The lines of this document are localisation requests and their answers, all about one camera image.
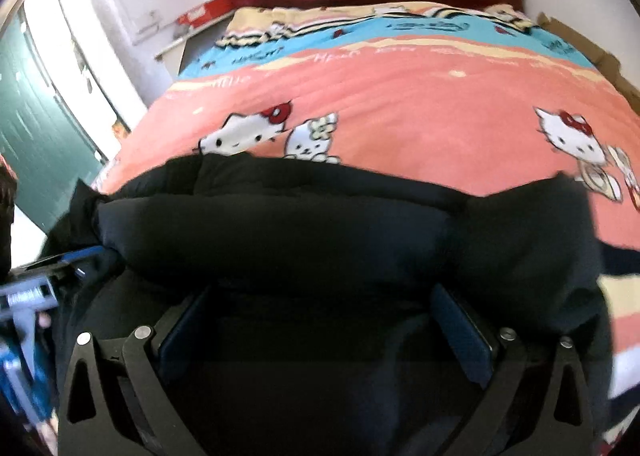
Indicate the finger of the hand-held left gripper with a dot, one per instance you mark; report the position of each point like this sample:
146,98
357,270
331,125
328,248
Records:
70,258

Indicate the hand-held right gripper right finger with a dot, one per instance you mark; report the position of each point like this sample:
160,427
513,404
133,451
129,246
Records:
462,331

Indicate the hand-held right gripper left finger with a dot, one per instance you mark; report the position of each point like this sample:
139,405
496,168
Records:
180,336

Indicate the black hooded puffer jacket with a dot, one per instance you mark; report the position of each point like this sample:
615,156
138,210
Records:
300,236

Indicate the green door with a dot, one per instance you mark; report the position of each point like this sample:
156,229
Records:
35,136

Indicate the pink striped cartoon cat blanket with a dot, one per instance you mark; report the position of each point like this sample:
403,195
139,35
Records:
400,101

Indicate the white bedside table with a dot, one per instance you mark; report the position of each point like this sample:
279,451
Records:
190,49

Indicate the red box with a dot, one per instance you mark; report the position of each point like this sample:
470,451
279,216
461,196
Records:
205,11

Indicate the brown cardboard sheet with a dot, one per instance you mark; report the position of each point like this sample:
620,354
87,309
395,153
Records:
600,56

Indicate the white wall socket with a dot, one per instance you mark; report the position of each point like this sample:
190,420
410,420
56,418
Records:
147,26

